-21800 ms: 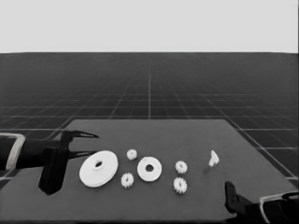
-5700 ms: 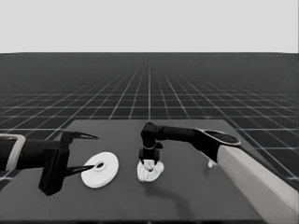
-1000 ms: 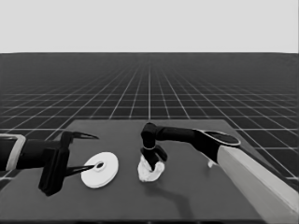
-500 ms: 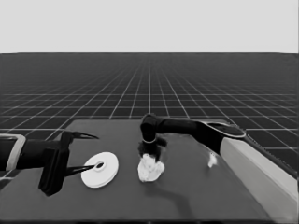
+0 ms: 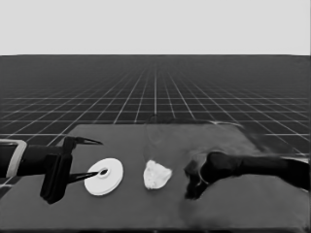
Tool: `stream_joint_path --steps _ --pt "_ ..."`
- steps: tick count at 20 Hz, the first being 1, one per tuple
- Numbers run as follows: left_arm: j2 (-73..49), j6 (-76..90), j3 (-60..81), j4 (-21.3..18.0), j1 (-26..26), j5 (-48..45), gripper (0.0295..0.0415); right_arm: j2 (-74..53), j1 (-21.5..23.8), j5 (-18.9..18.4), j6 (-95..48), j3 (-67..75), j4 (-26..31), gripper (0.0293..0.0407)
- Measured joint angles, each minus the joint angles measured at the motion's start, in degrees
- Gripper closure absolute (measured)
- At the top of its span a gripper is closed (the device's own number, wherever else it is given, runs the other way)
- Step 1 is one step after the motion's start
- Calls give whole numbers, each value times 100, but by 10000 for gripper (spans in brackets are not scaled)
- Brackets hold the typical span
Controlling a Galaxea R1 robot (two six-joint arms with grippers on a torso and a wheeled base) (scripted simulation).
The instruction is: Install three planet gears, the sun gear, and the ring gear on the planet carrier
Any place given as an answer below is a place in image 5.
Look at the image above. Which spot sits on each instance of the large thick white disc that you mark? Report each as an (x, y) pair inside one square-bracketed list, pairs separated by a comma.
[(110, 184)]

